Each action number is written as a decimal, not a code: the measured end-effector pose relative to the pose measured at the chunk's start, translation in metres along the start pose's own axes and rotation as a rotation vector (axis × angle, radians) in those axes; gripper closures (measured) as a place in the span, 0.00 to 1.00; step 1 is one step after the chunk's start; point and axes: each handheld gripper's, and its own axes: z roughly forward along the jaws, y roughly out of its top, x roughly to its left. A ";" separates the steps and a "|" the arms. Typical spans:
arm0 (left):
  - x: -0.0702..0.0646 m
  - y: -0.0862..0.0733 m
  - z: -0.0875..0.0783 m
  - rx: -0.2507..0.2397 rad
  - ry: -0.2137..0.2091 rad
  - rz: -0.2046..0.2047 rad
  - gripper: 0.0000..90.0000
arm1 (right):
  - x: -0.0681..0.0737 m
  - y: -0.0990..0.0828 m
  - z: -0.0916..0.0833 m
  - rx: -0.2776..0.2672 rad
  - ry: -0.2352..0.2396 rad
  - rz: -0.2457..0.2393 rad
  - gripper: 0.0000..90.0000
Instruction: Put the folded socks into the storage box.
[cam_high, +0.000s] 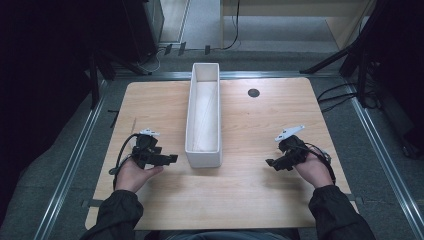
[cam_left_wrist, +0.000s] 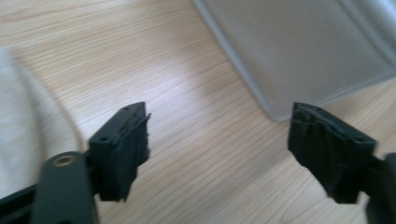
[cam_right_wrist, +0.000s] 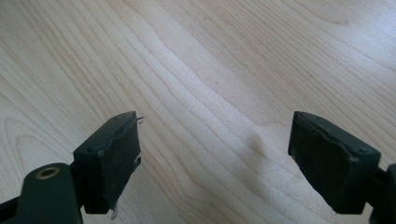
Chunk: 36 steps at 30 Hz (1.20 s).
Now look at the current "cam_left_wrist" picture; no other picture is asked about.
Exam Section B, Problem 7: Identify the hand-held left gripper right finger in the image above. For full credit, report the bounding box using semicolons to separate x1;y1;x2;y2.
287;102;396;224

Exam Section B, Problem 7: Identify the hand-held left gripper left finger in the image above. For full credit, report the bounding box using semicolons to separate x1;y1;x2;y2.
31;101;152;224

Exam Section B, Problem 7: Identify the white cloth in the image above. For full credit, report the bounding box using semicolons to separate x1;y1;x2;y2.
0;46;82;199

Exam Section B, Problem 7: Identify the grey plastic tray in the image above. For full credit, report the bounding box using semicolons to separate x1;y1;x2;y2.
190;0;396;122

